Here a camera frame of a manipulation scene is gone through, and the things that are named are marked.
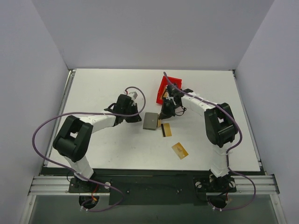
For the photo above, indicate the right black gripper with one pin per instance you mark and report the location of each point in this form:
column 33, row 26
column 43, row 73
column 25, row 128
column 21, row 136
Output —
column 167, row 106

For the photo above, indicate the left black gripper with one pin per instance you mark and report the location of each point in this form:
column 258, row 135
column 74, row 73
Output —
column 131, row 112

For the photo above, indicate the grey card holder wallet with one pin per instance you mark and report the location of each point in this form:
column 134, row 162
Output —
column 150, row 121

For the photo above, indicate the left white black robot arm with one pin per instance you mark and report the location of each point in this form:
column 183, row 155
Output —
column 73, row 138

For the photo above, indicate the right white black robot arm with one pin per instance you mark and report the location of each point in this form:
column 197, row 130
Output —
column 218, row 118

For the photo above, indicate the gold cards in bin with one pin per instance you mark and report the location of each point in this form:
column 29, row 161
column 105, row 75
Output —
column 164, row 93

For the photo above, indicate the red plastic bin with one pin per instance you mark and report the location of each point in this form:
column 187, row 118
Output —
column 164, row 83

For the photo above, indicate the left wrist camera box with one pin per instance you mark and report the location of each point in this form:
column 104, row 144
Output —
column 133, row 95

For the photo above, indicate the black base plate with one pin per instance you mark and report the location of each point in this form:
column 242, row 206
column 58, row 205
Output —
column 156, row 187

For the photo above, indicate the aluminium table frame rail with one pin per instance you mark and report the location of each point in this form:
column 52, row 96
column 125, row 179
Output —
column 31, row 199

